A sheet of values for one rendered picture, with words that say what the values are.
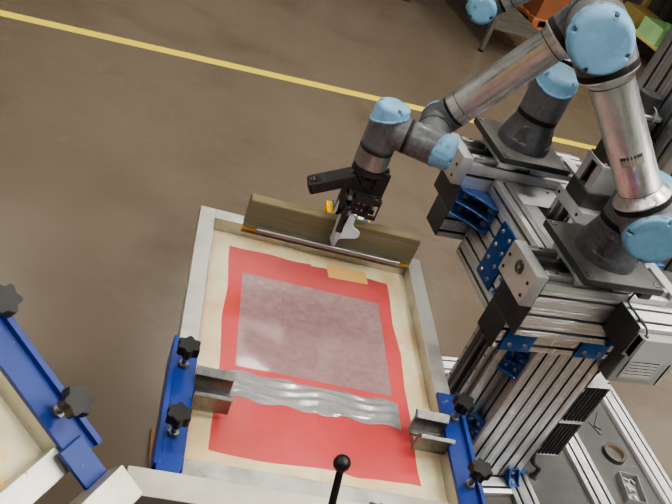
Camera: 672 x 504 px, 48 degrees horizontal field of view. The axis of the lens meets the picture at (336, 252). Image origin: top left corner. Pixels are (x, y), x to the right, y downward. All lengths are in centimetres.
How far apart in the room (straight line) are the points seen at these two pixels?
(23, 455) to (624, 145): 117
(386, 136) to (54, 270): 184
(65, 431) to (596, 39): 108
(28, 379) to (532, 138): 150
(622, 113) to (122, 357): 194
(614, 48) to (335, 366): 83
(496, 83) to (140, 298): 185
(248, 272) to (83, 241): 159
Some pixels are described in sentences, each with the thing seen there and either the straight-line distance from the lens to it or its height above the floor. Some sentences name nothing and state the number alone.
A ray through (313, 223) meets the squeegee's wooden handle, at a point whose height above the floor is 112.
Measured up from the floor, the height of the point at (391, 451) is 96.
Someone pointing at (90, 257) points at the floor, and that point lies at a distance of 321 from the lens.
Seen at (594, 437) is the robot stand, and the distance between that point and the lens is 315.
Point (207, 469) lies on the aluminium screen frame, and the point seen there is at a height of 99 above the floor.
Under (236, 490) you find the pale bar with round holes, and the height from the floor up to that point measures 104.
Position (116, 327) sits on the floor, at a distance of 293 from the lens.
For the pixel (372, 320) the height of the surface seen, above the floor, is 96.
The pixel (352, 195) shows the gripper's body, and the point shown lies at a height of 123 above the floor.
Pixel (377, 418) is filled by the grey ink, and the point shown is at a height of 96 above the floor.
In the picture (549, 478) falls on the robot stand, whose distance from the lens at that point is 286.
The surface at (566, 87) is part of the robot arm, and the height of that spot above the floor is 147.
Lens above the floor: 204
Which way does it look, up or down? 34 degrees down
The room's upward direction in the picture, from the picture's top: 23 degrees clockwise
